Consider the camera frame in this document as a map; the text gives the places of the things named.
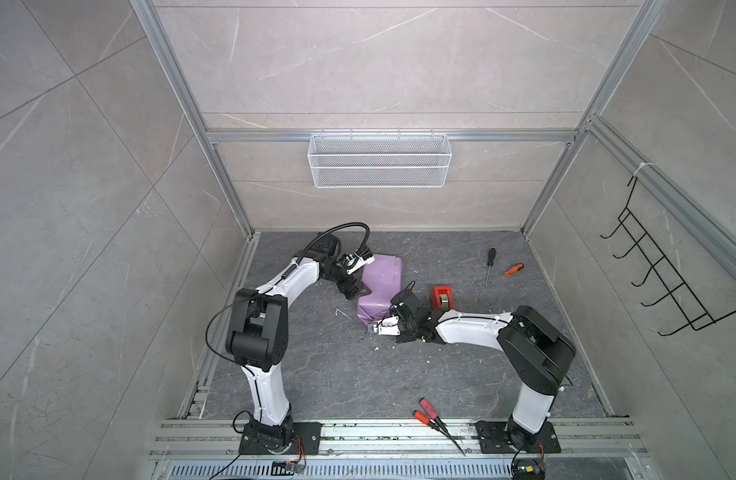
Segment pink wrapping paper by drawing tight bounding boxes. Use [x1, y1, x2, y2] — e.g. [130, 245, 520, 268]
[356, 254, 403, 325]

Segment red tape dispenser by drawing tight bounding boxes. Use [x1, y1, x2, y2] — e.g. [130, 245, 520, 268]
[430, 286, 454, 311]

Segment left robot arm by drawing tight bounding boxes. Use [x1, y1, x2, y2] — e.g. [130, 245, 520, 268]
[222, 253, 375, 453]

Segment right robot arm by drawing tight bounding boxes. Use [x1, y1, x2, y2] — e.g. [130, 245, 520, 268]
[374, 289, 576, 451]

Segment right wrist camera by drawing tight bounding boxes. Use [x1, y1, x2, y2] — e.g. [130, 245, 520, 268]
[373, 316, 401, 336]

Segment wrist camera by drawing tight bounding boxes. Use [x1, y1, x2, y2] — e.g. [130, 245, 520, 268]
[315, 234, 376, 276]
[373, 316, 401, 336]

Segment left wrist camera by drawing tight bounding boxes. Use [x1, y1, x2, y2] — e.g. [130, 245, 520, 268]
[315, 234, 376, 276]

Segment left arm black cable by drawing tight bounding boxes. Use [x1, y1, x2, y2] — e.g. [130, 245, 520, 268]
[204, 221, 372, 367]

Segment red handled screwdriver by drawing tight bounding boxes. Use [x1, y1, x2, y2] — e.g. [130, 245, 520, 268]
[414, 410, 465, 455]

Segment black handled screwdriver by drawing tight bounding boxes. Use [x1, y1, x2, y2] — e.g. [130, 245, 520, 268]
[484, 247, 497, 286]

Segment orange handled screwdriver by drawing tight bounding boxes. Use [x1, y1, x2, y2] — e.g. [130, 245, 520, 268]
[504, 263, 524, 277]

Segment white wire mesh basket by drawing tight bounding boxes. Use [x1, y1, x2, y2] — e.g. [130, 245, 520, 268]
[307, 133, 452, 189]

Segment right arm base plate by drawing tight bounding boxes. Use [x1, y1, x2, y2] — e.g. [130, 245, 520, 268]
[474, 418, 561, 454]

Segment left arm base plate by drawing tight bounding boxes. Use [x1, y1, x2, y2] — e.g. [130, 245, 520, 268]
[240, 422, 323, 456]

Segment aluminium mounting rail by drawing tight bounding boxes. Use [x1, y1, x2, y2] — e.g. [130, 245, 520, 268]
[145, 418, 647, 459]

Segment black wire hook rack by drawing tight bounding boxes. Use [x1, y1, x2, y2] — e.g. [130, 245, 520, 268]
[599, 176, 736, 338]

